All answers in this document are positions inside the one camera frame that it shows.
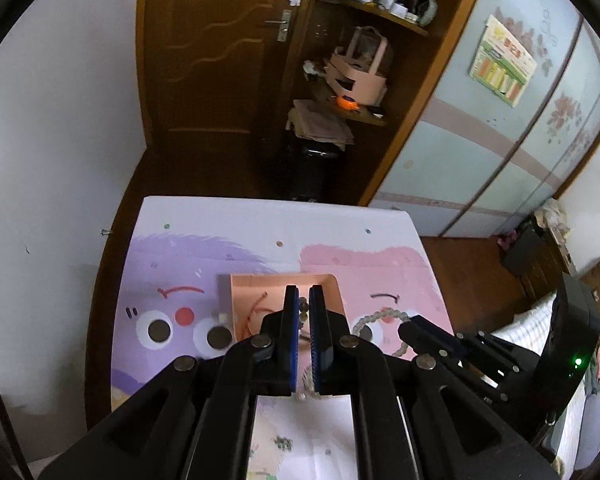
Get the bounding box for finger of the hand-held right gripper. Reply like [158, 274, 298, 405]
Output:
[398, 316, 521, 403]

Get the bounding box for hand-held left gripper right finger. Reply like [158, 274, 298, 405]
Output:
[308, 285, 561, 480]

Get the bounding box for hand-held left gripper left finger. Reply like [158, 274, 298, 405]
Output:
[40, 285, 301, 480]

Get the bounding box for brown bead bracelet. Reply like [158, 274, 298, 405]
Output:
[298, 296, 312, 346]

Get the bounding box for pale bead bracelet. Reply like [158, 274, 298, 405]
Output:
[352, 307, 415, 359]

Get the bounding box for red string bracelet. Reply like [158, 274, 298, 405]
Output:
[237, 290, 272, 342]

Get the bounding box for pink jewelry tray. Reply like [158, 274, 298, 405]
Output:
[228, 273, 351, 398]

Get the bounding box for bed with checked bedding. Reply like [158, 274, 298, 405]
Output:
[490, 252, 600, 471]

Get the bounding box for dark wooden nightstand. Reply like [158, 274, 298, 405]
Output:
[500, 222, 581, 302]

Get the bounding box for cartoon monster tablecloth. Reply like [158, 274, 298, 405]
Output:
[111, 196, 453, 480]

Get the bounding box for black suitcase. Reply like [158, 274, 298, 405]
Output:
[279, 130, 347, 204]

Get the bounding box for pale blue sliding wardrobe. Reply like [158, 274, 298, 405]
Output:
[367, 0, 600, 239]

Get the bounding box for folded beige clothes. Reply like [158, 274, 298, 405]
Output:
[286, 99, 356, 151]

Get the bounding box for wooden corner shelf unit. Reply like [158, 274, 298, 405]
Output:
[287, 0, 491, 207]

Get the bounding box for pink organizer box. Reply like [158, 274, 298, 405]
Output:
[327, 25, 394, 107]

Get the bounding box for brown wooden door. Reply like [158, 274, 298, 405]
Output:
[136, 0, 316, 150]

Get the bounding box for grey fuzzy object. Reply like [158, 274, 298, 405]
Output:
[412, 0, 439, 27]

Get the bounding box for wall poster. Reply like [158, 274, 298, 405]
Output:
[469, 14, 539, 108]

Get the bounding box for black cable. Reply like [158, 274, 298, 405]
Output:
[0, 347, 35, 480]

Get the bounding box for metal door handle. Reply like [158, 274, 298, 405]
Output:
[265, 9, 294, 43]

